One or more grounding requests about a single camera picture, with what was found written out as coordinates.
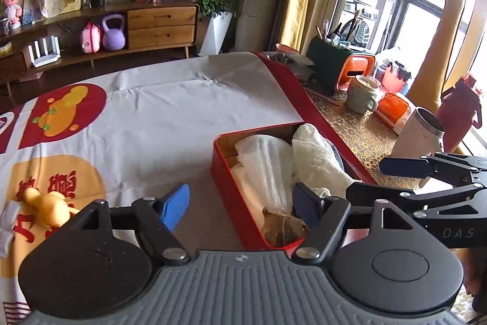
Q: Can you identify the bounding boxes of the pink container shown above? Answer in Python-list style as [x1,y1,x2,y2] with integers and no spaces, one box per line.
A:
[380,58,413,94]

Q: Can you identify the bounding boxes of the tan giraffe plush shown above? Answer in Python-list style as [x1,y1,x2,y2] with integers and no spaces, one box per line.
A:
[409,0,472,112]

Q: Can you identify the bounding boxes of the white planter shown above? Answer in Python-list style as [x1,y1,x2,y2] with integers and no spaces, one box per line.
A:
[198,11,233,56]

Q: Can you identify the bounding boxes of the green mug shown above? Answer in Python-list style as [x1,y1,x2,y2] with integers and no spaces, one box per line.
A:
[345,76,381,114]

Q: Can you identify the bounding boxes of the orange duck toy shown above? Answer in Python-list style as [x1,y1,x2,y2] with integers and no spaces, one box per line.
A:
[17,188,80,228]

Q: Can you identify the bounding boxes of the orange white container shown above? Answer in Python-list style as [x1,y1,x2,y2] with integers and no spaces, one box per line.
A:
[333,53,377,93]

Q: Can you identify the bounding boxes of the small white cloth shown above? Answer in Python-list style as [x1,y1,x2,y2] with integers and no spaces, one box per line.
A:
[0,201,21,257]

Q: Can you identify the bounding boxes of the honeycomb patterned table mat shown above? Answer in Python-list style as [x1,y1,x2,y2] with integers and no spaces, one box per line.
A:
[304,89,487,196]

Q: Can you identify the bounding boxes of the red box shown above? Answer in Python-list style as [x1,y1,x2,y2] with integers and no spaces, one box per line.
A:
[212,121,343,259]

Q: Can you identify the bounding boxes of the white towel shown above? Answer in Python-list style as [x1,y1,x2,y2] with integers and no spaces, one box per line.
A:
[291,123,362,198]

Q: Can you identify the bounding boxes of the dark green organiser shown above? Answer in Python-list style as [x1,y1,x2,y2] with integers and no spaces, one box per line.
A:
[306,36,352,95]

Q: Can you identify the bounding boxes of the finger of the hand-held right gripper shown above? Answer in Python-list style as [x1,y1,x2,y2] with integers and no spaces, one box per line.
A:
[345,181,487,215]
[379,153,487,183]

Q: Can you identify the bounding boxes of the pink piggy bag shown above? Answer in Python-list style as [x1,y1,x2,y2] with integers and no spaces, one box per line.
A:
[80,22,103,55]

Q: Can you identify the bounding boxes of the wooden TV cabinet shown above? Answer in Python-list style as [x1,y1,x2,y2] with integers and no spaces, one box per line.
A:
[0,0,200,86]

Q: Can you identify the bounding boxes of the printed white tablecloth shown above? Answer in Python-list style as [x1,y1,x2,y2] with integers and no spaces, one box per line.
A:
[0,51,305,325]

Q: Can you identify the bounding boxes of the purple kettlebell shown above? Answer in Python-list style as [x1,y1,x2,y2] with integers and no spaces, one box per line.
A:
[101,13,127,51]

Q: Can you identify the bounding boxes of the orange snack packet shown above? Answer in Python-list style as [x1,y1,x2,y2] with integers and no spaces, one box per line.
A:
[375,92,415,135]

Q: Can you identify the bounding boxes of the white tumbler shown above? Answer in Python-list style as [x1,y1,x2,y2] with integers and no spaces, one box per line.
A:
[391,107,446,158]

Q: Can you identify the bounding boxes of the maroon bottle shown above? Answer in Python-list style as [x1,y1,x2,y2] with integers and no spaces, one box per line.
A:
[436,73,485,154]

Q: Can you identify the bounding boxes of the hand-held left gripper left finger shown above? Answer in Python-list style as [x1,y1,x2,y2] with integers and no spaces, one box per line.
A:
[78,183,191,265]

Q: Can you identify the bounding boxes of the pink plush doll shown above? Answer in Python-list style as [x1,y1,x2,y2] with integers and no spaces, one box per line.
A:
[0,0,23,30]

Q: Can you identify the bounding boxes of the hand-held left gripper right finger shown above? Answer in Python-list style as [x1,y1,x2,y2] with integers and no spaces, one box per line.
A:
[289,182,415,265]

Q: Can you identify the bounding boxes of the white router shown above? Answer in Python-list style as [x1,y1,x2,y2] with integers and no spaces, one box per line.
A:
[27,36,62,67]

